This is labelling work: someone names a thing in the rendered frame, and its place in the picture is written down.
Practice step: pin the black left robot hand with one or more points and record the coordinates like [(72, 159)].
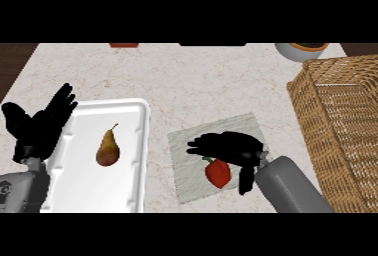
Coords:
[(43, 126)]

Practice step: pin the wicker basket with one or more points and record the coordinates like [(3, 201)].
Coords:
[(340, 133)]

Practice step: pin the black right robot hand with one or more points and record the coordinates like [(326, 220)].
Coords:
[(230, 146)]

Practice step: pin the red bell pepper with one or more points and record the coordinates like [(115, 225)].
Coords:
[(219, 173)]

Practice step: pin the grey placemat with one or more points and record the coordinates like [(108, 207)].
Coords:
[(196, 180)]

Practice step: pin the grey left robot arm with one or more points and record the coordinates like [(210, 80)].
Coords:
[(22, 190)]

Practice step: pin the grey bowl with orange rim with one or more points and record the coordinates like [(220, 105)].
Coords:
[(300, 51)]

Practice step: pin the orange-brown flat object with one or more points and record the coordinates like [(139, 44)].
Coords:
[(123, 45)]

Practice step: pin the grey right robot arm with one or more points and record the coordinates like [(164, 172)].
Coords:
[(289, 186)]

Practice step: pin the white rectangular tray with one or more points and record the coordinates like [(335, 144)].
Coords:
[(100, 156)]

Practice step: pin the brown pear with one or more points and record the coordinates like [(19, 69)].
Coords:
[(108, 150)]

